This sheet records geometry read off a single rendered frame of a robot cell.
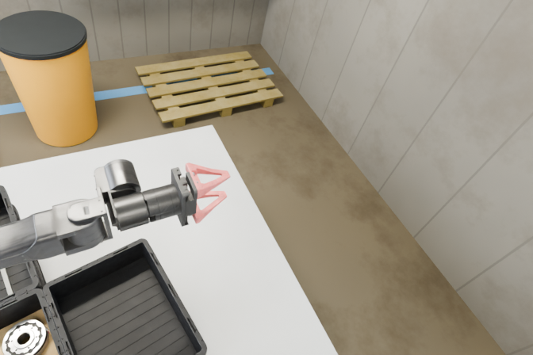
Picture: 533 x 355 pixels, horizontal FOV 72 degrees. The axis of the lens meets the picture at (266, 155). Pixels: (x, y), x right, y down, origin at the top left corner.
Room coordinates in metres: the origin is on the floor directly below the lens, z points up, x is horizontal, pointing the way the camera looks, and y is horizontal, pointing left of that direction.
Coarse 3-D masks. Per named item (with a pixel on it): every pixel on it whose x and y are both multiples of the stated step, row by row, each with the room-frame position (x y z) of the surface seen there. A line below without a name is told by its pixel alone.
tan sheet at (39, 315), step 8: (40, 312) 0.28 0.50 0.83; (40, 320) 0.26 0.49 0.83; (8, 328) 0.22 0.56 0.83; (48, 328) 0.25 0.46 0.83; (0, 336) 0.20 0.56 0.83; (0, 344) 0.18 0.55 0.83; (48, 344) 0.21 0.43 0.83; (0, 352) 0.16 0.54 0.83; (48, 352) 0.19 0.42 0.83; (56, 352) 0.20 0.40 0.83
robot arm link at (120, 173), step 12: (108, 168) 0.38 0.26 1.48; (120, 168) 0.38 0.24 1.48; (132, 168) 0.40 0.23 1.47; (96, 180) 0.35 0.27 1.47; (108, 180) 0.36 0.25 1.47; (120, 180) 0.36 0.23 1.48; (132, 180) 0.37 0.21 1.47; (72, 204) 0.28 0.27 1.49; (84, 204) 0.29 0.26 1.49; (96, 204) 0.29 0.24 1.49; (72, 216) 0.26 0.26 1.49; (84, 216) 0.27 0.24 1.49; (96, 216) 0.27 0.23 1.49; (108, 228) 0.28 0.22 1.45
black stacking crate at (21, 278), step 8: (0, 200) 0.56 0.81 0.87; (0, 208) 0.55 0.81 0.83; (0, 216) 0.52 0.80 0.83; (8, 216) 0.53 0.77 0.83; (16, 216) 0.53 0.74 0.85; (0, 224) 0.50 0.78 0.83; (24, 264) 0.40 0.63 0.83; (0, 272) 0.36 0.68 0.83; (8, 272) 0.36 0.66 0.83; (16, 272) 0.37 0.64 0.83; (24, 272) 0.37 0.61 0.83; (0, 280) 0.33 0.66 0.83; (16, 280) 0.35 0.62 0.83; (24, 280) 0.35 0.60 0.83; (40, 280) 0.37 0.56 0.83; (0, 288) 0.31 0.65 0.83; (16, 288) 0.32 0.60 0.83; (40, 288) 0.33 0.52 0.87; (0, 296) 0.29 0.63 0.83
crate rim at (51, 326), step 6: (36, 288) 0.31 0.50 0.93; (24, 294) 0.29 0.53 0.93; (30, 294) 0.29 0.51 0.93; (36, 294) 0.30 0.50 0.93; (42, 294) 0.30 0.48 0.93; (12, 300) 0.27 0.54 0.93; (18, 300) 0.27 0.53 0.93; (42, 300) 0.29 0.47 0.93; (0, 306) 0.25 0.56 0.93; (6, 306) 0.25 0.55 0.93; (42, 306) 0.27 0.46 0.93; (48, 312) 0.26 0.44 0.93; (48, 318) 0.25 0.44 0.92; (48, 324) 0.24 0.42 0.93; (54, 324) 0.24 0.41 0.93; (54, 330) 0.23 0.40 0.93; (54, 336) 0.21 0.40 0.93; (54, 342) 0.20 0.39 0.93; (60, 342) 0.20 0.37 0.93; (60, 348) 0.19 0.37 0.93; (66, 354) 0.18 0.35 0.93
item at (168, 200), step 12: (144, 192) 0.35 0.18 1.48; (156, 192) 0.35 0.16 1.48; (168, 192) 0.36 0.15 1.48; (180, 192) 0.35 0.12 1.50; (156, 204) 0.33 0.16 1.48; (168, 204) 0.34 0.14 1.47; (180, 204) 0.35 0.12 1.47; (156, 216) 0.32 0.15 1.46; (168, 216) 0.33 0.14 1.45; (180, 216) 0.35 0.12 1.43
